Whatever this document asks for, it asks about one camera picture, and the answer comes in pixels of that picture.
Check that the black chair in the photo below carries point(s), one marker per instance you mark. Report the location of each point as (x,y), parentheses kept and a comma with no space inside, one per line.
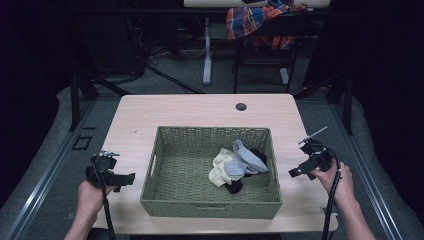
(266,56)

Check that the light blue sock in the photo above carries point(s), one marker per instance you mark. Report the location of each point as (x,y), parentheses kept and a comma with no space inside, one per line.
(248,156)

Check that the person's right hand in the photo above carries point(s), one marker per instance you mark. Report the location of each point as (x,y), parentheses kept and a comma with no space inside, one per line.
(336,181)

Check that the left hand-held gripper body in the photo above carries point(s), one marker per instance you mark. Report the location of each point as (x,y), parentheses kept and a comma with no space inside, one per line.
(101,164)

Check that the plaid cloth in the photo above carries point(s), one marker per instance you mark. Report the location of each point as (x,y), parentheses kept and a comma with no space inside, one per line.
(246,20)

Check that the black sock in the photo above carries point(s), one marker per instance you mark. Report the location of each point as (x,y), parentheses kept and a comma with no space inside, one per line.
(234,187)
(259,155)

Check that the cream sock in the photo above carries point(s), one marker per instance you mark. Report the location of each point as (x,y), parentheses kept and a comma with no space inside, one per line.
(220,170)

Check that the black metal stand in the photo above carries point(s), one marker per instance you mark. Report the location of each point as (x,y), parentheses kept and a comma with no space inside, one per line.
(347,106)
(76,100)

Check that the white desk leg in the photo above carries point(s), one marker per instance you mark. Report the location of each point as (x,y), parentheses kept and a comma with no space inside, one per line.
(207,53)

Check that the person's left hand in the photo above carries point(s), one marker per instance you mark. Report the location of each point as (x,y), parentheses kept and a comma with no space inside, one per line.
(89,196)

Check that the metal floor rail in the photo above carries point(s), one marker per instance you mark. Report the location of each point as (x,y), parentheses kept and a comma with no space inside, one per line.
(366,180)
(43,180)

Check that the green woven basket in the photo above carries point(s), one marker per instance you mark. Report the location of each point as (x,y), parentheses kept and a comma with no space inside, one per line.
(180,180)

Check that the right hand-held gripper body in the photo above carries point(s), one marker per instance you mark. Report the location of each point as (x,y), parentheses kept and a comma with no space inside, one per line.
(317,153)

